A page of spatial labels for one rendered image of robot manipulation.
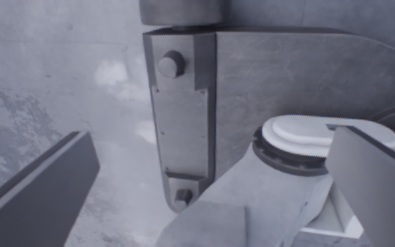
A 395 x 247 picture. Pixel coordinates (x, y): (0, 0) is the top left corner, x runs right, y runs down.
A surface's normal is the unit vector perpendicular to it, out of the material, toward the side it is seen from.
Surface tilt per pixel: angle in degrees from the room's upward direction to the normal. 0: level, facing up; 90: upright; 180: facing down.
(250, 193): 90
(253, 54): 0
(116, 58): 0
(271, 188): 90
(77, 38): 0
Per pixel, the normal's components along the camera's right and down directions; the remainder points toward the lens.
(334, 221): -0.03, -0.88
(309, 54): -0.21, 0.48
